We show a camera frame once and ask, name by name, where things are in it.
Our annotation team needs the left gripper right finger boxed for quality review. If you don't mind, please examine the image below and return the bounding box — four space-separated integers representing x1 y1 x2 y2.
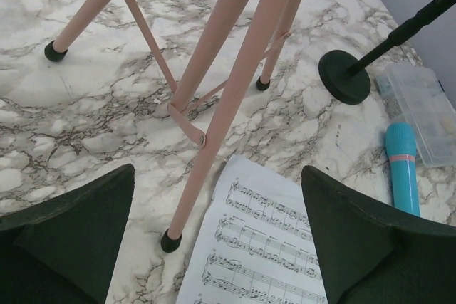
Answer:
301 166 455 303

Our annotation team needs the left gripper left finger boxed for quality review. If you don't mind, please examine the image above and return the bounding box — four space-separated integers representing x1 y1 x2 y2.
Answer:
1 164 135 303

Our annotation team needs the sheet music page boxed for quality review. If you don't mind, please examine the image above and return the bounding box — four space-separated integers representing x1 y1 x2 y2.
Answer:
177 155 328 304

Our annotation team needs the black microphone stand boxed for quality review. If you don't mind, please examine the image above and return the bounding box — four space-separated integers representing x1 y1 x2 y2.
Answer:
318 0 455 105

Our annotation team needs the pink music stand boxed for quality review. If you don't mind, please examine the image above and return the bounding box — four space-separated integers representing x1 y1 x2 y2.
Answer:
0 0 318 253

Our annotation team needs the teal toy microphone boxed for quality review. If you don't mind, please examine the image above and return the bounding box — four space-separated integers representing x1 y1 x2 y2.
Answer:
385 122 420 217

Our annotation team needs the clear plastic parts box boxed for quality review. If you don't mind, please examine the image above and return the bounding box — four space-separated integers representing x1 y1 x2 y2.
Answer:
375 62 455 167

